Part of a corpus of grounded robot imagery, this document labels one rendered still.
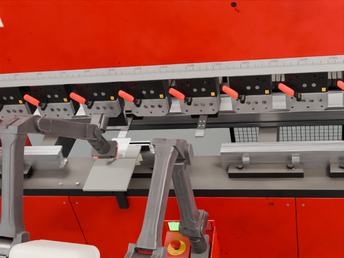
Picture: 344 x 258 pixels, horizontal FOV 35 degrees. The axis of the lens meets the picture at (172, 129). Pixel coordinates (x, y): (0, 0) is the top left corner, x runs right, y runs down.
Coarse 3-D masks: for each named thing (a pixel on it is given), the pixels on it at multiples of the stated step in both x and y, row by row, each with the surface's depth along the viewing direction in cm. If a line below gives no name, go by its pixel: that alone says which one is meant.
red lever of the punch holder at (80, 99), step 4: (72, 92) 214; (72, 96) 213; (76, 96) 213; (80, 96) 215; (76, 100) 214; (80, 100) 214; (84, 100) 215; (92, 100) 217; (88, 104) 215; (92, 104) 215; (88, 108) 215
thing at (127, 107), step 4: (124, 100) 255; (128, 104) 251; (124, 108) 250; (128, 108) 249; (128, 112) 249; (128, 116) 249; (132, 116) 248; (136, 116) 248; (140, 116) 248; (128, 120) 247; (132, 120) 247; (128, 124) 244; (120, 132) 241; (124, 132) 240; (120, 136) 238; (124, 136) 238
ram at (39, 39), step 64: (0, 0) 196; (64, 0) 192; (128, 0) 187; (192, 0) 183; (256, 0) 179; (320, 0) 175; (0, 64) 215; (64, 64) 209; (128, 64) 204; (320, 64) 189
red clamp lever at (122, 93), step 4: (120, 92) 208; (124, 92) 209; (120, 96) 209; (124, 96) 208; (128, 96) 209; (132, 96) 210; (128, 100) 209; (132, 100) 209; (136, 100) 210; (140, 100) 211; (136, 104) 209; (140, 104) 210
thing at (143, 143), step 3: (132, 141) 235; (135, 141) 234; (138, 141) 234; (141, 141) 233; (144, 141) 233; (147, 141) 233; (138, 144) 232; (141, 144) 232; (144, 144) 231; (147, 144) 231; (150, 144) 233; (141, 147) 232; (144, 147) 232; (147, 147) 232; (150, 147) 233; (141, 150) 233; (144, 150) 233
